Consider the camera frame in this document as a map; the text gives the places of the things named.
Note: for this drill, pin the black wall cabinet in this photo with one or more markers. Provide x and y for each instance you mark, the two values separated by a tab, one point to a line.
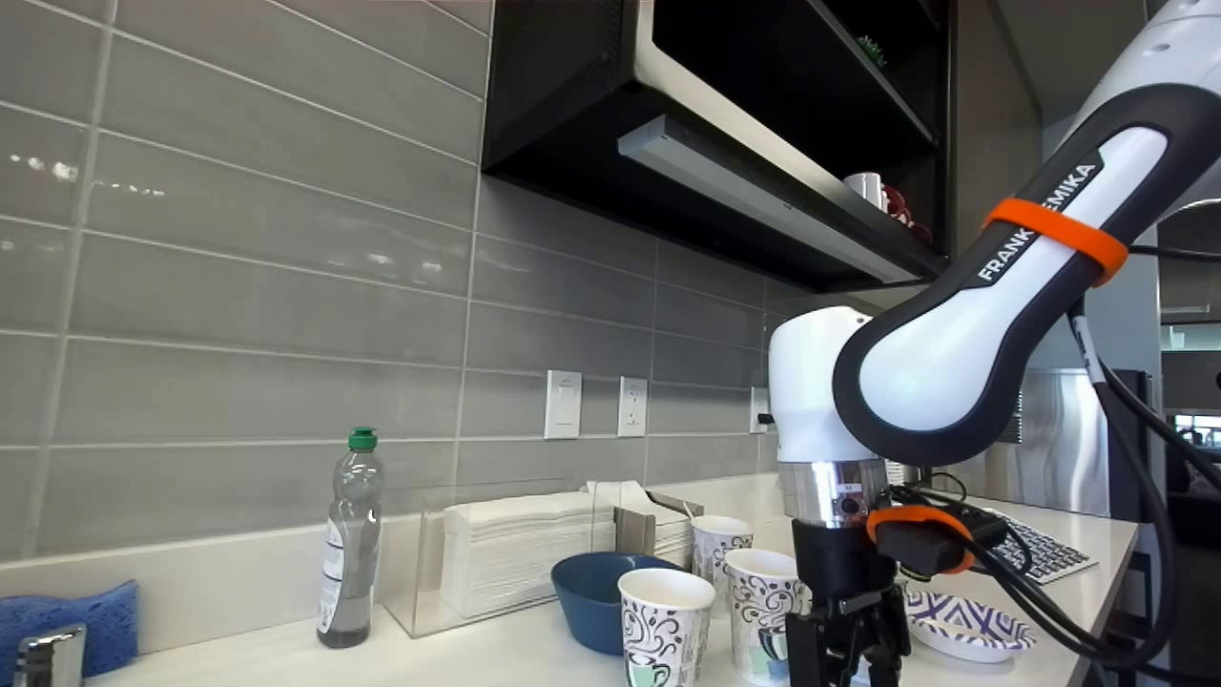
574	89

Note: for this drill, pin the white mug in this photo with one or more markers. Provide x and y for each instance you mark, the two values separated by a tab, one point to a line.
866	193

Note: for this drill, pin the clear acrylic napkin holder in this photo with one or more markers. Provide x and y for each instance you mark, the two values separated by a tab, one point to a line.
415	575

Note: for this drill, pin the purple patterned plate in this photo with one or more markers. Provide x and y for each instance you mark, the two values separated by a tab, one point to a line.
968	627

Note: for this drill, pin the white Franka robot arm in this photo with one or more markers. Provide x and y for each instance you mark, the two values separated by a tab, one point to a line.
968	357

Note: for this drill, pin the stainless steel appliance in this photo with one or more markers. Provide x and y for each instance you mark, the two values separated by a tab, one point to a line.
1064	442

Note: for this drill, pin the blue sponge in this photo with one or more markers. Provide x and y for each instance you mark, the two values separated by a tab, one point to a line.
78	617

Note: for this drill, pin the metal napkin holder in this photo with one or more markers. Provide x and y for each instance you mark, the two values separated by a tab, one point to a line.
650	533

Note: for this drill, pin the patterned paper cup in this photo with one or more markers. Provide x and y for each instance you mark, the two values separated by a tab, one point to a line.
718	543
762	610
663	631

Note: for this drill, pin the clear bottle green cap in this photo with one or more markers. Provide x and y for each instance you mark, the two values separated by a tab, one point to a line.
349	548

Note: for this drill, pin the grey keyboard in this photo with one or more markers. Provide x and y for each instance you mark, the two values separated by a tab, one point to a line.
1052	549

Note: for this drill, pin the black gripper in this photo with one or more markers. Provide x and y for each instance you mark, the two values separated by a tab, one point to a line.
840	564

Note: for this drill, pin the blue bowl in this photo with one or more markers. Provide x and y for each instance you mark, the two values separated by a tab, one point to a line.
584	604

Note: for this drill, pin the white napkin stack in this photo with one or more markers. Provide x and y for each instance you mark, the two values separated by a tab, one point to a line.
510	555

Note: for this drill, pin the under-cabinet light bar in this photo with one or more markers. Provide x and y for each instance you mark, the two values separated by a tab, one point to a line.
739	185

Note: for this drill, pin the white wall outlet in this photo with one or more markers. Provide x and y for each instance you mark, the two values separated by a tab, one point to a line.
757	407
561	407
631	407

